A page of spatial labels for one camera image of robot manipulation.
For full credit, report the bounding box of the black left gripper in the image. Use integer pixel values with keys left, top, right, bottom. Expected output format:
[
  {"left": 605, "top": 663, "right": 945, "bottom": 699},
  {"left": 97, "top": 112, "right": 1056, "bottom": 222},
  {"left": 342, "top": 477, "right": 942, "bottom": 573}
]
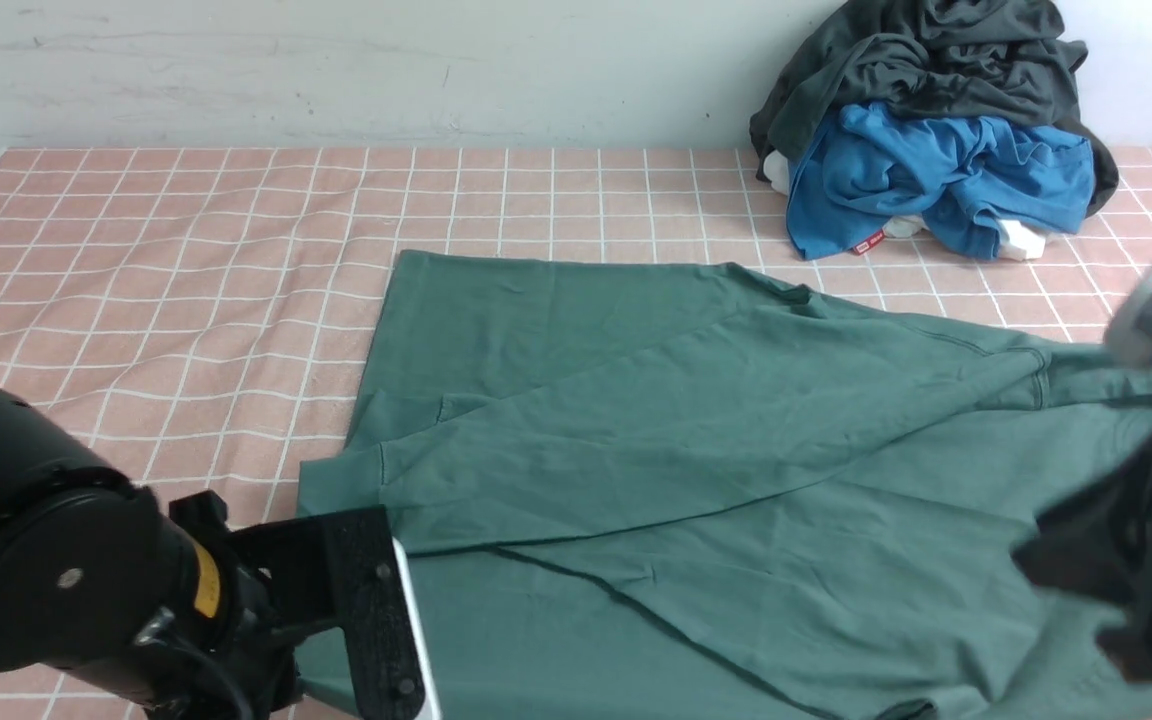
[{"left": 168, "top": 491, "right": 435, "bottom": 719}]

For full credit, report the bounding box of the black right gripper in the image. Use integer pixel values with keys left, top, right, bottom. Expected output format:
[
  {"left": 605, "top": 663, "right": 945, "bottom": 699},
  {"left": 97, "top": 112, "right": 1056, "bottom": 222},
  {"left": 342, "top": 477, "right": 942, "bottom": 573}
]
[{"left": 1011, "top": 434, "right": 1152, "bottom": 684}]

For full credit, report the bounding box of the green long-sleeve top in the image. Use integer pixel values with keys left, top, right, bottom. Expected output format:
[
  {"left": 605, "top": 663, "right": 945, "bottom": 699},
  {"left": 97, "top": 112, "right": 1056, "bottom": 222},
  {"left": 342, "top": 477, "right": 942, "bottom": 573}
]
[{"left": 297, "top": 251, "right": 1152, "bottom": 719}]

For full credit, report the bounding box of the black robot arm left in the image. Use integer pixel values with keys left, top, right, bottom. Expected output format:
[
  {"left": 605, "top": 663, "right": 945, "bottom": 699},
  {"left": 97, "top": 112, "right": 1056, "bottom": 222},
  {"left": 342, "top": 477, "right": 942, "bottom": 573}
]
[{"left": 0, "top": 388, "right": 442, "bottom": 719}]

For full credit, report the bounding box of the pink grid tablecloth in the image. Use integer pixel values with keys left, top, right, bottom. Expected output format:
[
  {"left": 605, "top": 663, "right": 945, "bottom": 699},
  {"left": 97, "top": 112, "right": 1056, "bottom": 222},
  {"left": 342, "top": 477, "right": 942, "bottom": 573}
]
[{"left": 0, "top": 147, "right": 1152, "bottom": 526}]

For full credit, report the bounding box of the blue crumpled garment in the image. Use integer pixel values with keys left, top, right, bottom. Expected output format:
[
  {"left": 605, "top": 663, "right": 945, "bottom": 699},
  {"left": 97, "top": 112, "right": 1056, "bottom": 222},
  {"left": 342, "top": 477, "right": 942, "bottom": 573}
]
[{"left": 786, "top": 101, "right": 1096, "bottom": 262}]

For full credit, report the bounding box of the dark grey crumpled garment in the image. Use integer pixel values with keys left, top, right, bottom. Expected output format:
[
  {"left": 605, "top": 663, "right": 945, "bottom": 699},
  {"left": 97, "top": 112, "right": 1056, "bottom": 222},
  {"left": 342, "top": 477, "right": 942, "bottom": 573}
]
[{"left": 749, "top": 1, "right": 1120, "bottom": 214}]

